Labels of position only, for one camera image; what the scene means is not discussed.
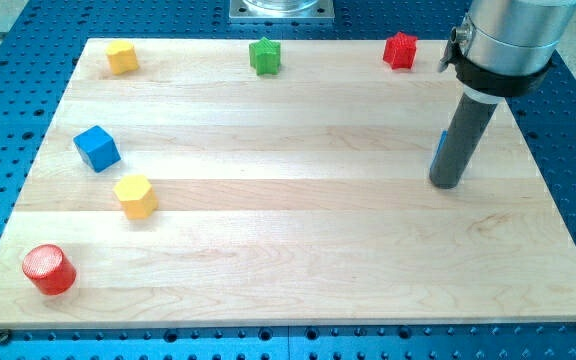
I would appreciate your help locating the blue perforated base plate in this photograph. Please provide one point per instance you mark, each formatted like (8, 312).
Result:
(40, 48)

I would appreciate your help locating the red cylinder block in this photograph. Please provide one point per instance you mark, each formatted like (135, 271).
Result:
(49, 269)

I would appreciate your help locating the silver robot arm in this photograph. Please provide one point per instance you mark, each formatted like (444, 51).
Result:
(502, 48)

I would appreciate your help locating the red star block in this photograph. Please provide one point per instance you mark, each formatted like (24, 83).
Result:
(400, 51)

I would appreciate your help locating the yellow hexagon block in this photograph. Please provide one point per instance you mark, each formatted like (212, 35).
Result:
(136, 196)

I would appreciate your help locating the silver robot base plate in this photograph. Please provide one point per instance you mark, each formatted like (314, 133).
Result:
(249, 11)

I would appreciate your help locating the blue cube block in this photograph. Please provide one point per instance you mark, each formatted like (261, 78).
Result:
(97, 148)

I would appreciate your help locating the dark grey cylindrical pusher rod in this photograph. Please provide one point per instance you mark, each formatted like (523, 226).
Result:
(467, 126)

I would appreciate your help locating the wooden board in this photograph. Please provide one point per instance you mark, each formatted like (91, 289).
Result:
(301, 198)

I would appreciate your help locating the blue block behind rod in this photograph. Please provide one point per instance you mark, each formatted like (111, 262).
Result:
(438, 148)

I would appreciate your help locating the yellow rounded block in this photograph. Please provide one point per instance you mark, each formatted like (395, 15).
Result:
(121, 56)

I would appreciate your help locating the green star block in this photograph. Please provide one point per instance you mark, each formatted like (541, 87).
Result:
(265, 56)

